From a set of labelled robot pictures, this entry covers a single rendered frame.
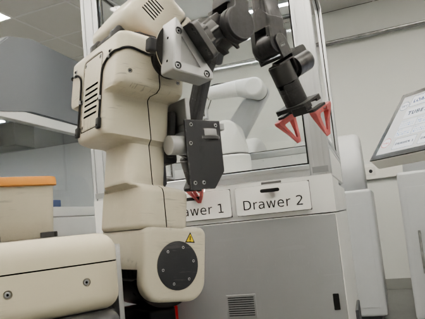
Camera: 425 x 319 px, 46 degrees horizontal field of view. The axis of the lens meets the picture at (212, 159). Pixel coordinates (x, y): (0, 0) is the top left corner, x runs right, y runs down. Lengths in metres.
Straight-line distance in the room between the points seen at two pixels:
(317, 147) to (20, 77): 1.40
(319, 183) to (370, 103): 3.30
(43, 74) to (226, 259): 1.33
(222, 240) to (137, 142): 0.99
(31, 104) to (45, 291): 1.81
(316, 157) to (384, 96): 3.29
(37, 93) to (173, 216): 1.62
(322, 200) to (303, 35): 0.65
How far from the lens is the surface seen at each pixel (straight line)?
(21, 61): 2.57
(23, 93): 2.53
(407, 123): 1.83
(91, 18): 2.43
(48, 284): 0.82
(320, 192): 1.97
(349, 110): 5.23
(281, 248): 1.99
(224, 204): 2.02
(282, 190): 1.97
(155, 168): 1.15
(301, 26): 2.09
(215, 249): 2.05
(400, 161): 1.75
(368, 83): 5.26
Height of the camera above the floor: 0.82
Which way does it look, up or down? 7 degrees up
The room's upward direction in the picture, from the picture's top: 6 degrees counter-clockwise
